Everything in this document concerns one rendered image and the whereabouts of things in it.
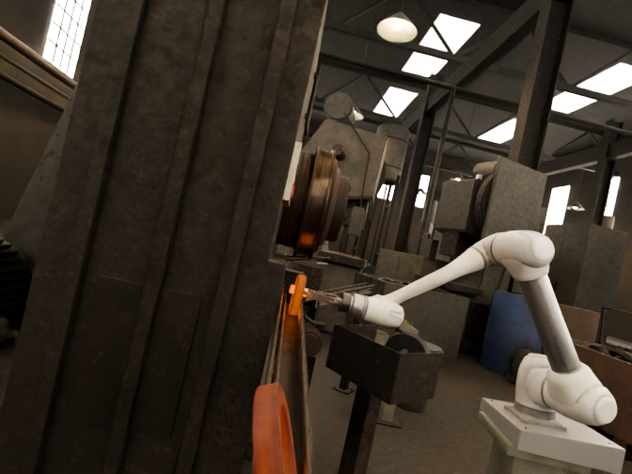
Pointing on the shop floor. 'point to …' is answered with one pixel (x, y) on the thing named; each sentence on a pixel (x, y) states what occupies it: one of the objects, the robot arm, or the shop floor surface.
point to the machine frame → (163, 241)
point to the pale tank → (394, 160)
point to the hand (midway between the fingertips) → (298, 291)
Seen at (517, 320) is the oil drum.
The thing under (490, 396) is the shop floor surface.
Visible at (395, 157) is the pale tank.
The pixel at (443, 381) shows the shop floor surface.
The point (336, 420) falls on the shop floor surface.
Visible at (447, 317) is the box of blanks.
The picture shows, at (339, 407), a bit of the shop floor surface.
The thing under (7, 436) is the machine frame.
